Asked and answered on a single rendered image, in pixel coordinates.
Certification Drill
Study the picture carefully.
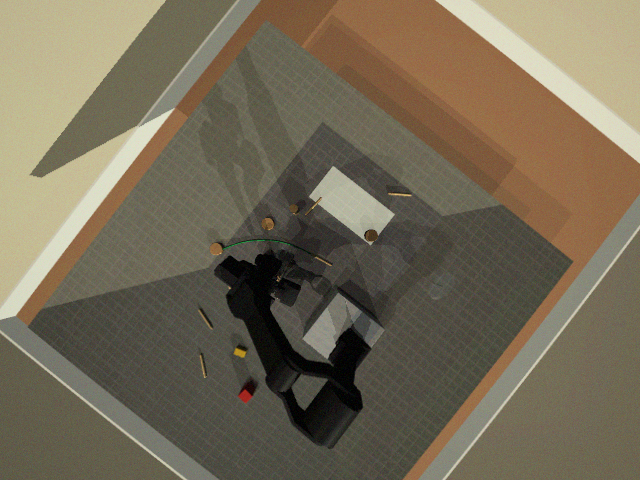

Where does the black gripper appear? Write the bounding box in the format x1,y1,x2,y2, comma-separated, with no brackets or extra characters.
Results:
239,260,301,307

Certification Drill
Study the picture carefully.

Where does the tan round wooden button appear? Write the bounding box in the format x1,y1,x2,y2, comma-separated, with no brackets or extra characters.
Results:
210,243,223,255

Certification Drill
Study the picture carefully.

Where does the orange flat disc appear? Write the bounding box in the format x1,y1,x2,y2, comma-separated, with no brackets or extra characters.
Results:
261,217,274,230
365,229,378,242

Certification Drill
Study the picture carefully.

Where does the small red cube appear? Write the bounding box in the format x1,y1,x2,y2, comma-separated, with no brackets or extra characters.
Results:
239,383,255,404

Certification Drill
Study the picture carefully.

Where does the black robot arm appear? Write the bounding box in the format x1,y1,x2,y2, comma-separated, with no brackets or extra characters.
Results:
214,253,372,449

